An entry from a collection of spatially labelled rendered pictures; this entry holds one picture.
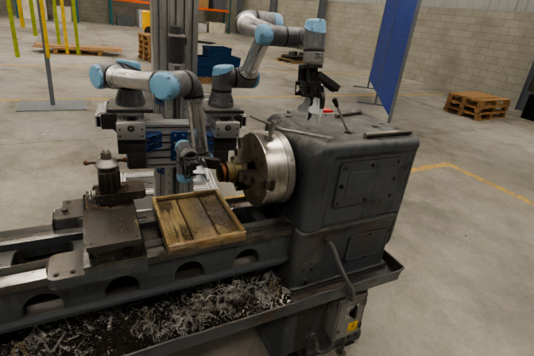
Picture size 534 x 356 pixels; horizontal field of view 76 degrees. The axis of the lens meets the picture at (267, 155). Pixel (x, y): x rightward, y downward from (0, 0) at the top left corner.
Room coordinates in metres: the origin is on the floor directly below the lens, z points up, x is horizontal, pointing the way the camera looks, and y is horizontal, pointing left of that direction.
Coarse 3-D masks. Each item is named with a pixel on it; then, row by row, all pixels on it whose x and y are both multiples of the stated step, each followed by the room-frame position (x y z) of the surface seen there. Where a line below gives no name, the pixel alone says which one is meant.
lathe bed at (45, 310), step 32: (256, 224) 1.24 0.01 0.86; (288, 224) 1.26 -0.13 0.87; (0, 256) 0.91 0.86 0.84; (32, 256) 0.97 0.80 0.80; (160, 256) 0.97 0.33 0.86; (192, 256) 1.04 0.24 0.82; (224, 256) 1.11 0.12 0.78; (256, 256) 1.20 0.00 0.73; (288, 256) 1.25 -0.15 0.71; (0, 288) 0.75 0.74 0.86; (32, 288) 0.80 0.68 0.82; (64, 288) 0.84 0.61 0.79; (96, 288) 0.88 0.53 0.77; (128, 288) 0.95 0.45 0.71; (160, 288) 0.98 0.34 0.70; (0, 320) 0.75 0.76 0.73; (32, 320) 0.79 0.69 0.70
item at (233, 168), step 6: (228, 162) 1.26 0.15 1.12; (234, 162) 1.26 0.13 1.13; (216, 168) 1.27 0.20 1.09; (222, 168) 1.23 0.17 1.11; (228, 168) 1.23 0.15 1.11; (234, 168) 1.24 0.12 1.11; (240, 168) 1.26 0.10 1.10; (216, 174) 1.26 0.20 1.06; (222, 174) 1.21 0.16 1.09; (228, 174) 1.22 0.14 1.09; (234, 174) 1.23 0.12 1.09; (222, 180) 1.22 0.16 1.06; (228, 180) 1.23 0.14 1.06; (234, 180) 1.24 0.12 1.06
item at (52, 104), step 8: (40, 16) 5.04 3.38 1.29; (40, 24) 5.04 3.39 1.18; (48, 64) 5.06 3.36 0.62; (48, 72) 5.05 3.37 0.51; (48, 80) 5.04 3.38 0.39; (48, 88) 5.04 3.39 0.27; (24, 104) 4.92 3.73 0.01; (32, 104) 4.96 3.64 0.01; (40, 104) 5.01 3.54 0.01; (48, 104) 5.06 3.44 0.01; (56, 104) 5.10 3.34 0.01; (64, 104) 5.15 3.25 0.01; (72, 104) 5.20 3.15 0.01; (80, 104) 5.24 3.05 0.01
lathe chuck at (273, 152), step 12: (252, 132) 1.34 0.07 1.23; (264, 132) 1.35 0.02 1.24; (252, 144) 1.32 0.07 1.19; (264, 144) 1.26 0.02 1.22; (276, 144) 1.28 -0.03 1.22; (252, 156) 1.31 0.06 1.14; (264, 156) 1.22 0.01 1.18; (276, 156) 1.23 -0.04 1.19; (264, 168) 1.21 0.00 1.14; (276, 168) 1.20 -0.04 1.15; (276, 180) 1.19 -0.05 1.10; (252, 192) 1.28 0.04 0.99; (264, 192) 1.19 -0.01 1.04; (276, 192) 1.20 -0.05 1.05; (252, 204) 1.27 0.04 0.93; (264, 204) 1.22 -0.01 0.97
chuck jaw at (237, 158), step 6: (240, 138) 1.34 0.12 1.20; (246, 138) 1.35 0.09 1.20; (240, 144) 1.33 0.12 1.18; (246, 144) 1.34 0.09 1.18; (234, 150) 1.33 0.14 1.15; (240, 150) 1.31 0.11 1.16; (246, 150) 1.32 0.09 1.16; (234, 156) 1.29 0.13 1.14; (240, 156) 1.30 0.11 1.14; (246, 156) 1.31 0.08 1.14; (240, 162) 1.29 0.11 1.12; (246, 162) 1.32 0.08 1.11
